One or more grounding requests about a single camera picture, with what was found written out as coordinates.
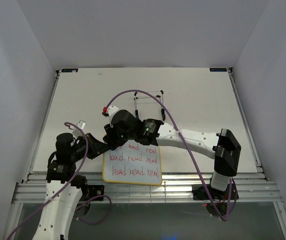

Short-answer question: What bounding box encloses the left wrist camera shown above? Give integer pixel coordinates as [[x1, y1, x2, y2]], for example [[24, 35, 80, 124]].
[[69, 120, 86, 138]]

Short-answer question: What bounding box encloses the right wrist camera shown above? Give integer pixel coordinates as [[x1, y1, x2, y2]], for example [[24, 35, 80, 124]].
[[102, 105, 120, 119]]

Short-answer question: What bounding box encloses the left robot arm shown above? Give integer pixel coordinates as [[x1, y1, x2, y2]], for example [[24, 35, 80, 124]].
[[33, 133, 110, 240]]

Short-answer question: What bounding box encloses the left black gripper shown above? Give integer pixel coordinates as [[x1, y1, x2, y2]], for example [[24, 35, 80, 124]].
[[70, 132, 112, 162]]

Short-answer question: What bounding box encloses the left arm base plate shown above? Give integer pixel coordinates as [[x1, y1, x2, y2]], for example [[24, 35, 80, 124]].
[[80, 184, 105, 201]]

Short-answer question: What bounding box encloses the blue corner label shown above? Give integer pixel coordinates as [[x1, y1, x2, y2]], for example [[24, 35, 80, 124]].
[[209, 67, 227, 72], [61, 68, 79, 73]]

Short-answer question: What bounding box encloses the yellow framed whiteboard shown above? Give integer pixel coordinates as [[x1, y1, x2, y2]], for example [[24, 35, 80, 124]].
[[102, 140, 163, 186]]

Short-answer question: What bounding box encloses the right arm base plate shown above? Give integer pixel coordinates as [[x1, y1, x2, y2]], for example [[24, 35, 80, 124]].
[[191, 183, 239, 202]]

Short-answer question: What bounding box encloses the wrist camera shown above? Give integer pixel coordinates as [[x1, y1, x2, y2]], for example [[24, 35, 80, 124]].
[[69, 120, 86, 138], [102, 105, 120, 119]]

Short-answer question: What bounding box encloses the left blue corner label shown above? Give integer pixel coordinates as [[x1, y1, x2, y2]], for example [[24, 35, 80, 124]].
[[61, 68, 79, 73]]

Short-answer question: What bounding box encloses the wire whiteboard stand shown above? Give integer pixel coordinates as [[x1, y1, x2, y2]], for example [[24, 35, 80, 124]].
[[133, 90, 166, 121]]

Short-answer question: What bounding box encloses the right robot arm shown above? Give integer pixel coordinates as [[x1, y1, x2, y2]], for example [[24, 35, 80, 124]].
[[102, 106, 242, 199]]

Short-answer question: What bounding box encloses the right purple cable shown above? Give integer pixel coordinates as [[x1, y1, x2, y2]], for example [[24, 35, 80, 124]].
[[106, 89, 237, 222]]

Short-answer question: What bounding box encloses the right blue corner label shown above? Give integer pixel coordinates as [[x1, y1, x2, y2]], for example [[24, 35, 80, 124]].
[[209, 67, 227, 72]]

